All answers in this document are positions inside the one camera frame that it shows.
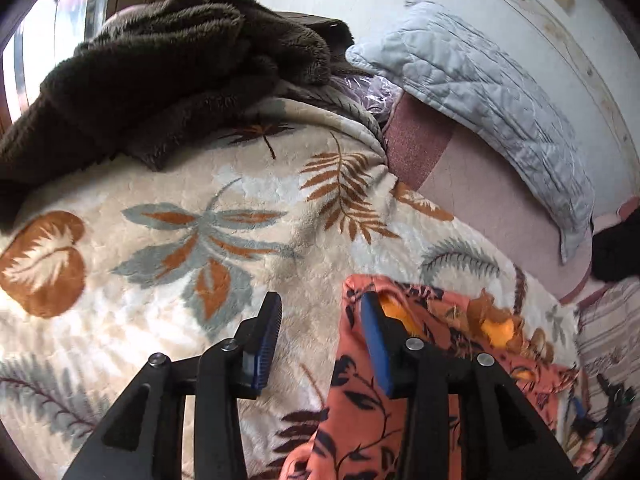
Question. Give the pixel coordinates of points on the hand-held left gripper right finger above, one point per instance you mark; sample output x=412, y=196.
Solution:
x=375, y=342

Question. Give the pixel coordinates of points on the dark brown fuzzy blanket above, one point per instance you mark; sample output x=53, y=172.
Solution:
x=165, y=75

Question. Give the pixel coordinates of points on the dark brown cloth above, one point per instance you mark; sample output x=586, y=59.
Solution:
x=325, y=35

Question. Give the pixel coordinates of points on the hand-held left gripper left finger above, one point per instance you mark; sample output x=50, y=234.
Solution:
x=262, y=342

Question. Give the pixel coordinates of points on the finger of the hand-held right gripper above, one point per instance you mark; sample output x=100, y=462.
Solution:
x=579, y=407

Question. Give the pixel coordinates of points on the striped sofa back cushion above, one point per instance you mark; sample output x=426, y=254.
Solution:
x=607, y=325

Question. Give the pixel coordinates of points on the light blue quilted pillow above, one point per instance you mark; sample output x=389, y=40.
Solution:
x=480, y=95

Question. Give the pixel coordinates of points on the leaf print blanket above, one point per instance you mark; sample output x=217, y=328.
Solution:
x=150, y=270

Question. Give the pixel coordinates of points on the purple plastic bag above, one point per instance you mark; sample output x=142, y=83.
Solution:
x=372, y=95

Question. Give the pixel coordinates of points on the floral wall border strip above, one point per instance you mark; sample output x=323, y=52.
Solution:
x=560, y=40

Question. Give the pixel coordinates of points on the wooden stained glass door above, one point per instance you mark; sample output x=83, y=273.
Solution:
x=60, y=15

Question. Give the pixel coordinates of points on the orange floral garment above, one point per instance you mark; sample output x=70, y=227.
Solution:
x=350, y=425

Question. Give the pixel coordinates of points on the black garment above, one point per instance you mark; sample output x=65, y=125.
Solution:
x=617, y=252

